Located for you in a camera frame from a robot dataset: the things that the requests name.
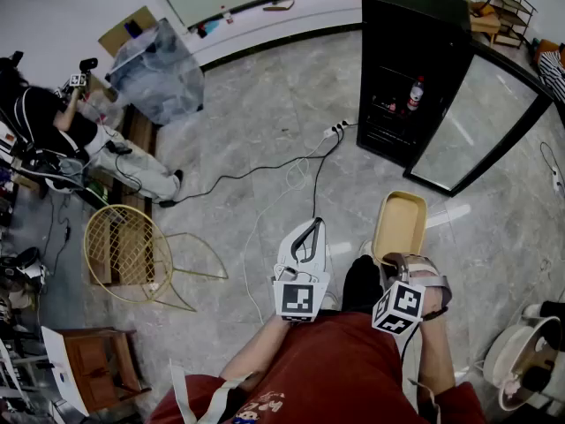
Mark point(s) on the person's right forearm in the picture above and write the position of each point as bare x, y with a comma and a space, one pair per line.
434, 351

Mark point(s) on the small white bottle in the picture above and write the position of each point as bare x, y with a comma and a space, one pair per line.
227, 15

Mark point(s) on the cream plastic tray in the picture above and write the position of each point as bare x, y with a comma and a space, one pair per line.
399, 228

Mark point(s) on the person's black trousers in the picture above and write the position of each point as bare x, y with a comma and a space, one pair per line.
362, 281

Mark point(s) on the wooden tool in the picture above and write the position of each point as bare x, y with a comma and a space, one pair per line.
279, 5

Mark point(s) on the person's right hand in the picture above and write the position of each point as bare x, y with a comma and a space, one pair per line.
432, 300

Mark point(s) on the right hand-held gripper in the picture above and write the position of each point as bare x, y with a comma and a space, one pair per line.
399, 307

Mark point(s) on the person's red shirt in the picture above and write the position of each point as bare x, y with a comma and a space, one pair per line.
335, 369

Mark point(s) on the small wooden stool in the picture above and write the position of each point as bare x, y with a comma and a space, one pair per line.
101, 365

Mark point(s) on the white board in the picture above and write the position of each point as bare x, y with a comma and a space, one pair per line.
64, 369

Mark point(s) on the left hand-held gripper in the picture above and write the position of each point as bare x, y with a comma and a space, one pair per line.
301, 298

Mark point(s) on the person's white shoe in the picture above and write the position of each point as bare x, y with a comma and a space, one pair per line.
366, 246
329, 302

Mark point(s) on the clear plastic bag bin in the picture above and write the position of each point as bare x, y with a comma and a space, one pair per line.
154, 73

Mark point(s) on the wooden shelf cart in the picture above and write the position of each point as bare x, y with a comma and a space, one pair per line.
514, 20

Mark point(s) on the white power strip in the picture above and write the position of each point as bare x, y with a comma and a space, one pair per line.
558, 179
337, 128

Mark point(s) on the person's left forearm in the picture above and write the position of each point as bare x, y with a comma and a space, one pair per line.
260, 347

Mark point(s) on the red label water bottle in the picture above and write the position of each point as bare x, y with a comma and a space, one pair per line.
415, 95

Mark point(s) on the round white appliance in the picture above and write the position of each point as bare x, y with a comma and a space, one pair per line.
525, 356

